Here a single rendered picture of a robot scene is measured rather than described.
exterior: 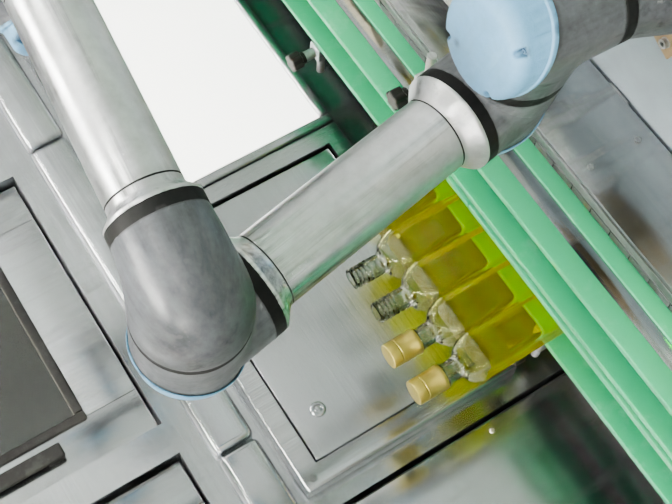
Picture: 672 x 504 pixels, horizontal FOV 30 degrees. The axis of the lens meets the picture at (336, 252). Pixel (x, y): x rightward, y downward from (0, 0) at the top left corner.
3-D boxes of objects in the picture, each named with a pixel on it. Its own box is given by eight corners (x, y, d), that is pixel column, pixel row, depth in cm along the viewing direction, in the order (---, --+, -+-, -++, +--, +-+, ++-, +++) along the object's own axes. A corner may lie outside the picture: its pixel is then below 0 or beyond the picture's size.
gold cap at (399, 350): (406, 332, 162) (378, 348, 161) (411, 325, 159) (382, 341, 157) (421, 355, 161) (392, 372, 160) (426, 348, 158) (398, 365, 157)
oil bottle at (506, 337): (573, 280, 168) (442, 358, 162) (581, 261, 163) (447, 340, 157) (599, 313, 166) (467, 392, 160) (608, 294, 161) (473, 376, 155)
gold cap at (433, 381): (451, 381, 156) (422, 399, 154) (448, 392, 159) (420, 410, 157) (435, 359, 157) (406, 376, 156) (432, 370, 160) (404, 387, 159)
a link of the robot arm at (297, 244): (600, 57, 127) (182, 401, 110) (555, 120, 141) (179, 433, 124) (518, -26, 129) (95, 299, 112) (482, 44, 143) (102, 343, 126)
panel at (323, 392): (193, -59, 207) (5, 26, 198) (192, -71, 205) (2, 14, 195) (515, 373, 174) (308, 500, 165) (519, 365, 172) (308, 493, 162)
